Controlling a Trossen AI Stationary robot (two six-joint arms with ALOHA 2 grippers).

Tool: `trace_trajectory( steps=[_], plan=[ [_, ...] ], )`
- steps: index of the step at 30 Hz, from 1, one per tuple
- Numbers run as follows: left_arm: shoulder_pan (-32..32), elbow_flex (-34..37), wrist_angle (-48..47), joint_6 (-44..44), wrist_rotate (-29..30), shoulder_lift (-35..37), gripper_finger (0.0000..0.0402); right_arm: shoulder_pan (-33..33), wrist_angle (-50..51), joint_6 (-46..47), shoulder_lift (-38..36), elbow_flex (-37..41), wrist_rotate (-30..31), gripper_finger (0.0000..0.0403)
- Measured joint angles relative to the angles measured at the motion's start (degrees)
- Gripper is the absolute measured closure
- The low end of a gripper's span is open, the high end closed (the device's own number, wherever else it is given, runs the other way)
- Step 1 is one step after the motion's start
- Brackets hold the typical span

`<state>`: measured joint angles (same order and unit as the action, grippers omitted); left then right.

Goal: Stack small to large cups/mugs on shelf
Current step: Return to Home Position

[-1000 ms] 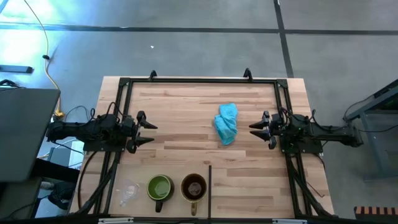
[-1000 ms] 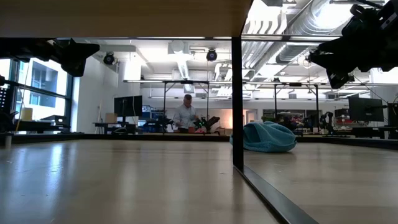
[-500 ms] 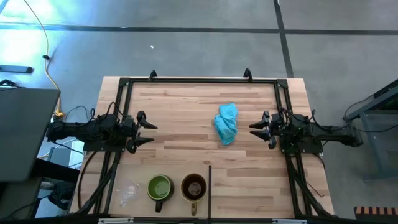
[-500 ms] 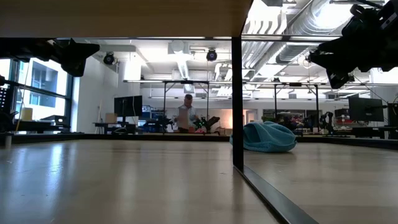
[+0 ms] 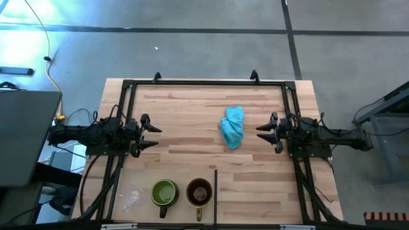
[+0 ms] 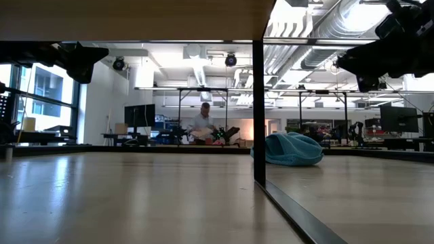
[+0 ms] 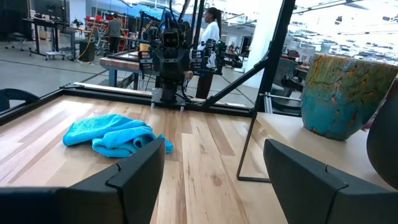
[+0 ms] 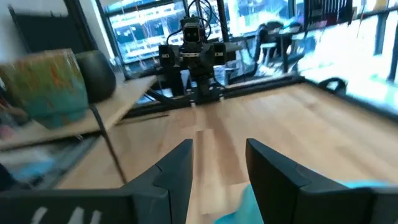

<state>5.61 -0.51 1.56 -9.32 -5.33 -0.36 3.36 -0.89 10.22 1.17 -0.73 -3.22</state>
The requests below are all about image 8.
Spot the green teal glazed mug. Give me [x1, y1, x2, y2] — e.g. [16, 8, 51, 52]
[0, 48, 90, 130]

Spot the light wooden shelf board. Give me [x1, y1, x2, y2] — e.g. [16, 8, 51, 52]
[0, 74, 159, 151]

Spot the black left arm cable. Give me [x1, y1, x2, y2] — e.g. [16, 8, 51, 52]
[166, 0, 220, 44]

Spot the black background chair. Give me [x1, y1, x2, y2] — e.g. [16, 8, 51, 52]
[257, 21, 308, 75]

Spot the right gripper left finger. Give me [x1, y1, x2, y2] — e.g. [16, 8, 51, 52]
[123, 139, 194, 224]

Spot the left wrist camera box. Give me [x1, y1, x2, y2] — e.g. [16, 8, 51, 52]
[181, 17, 205, 44]

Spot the teal cloth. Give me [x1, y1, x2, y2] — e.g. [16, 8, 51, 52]
[213, 179, 393, 224]

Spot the black wall panel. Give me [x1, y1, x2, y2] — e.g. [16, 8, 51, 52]
[8, 4, 94, 55]

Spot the black table edge rail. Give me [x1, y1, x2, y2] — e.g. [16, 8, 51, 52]
[124, 74, 398, 124]

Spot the large black-framed window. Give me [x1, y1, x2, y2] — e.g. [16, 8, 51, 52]
[96, 0, 398, 103]

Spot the black mug green inside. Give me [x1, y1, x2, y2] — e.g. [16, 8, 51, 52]
[74, 49, 118, 104]

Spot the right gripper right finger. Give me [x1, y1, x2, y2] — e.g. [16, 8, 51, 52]
[245, 138, 346, 224]

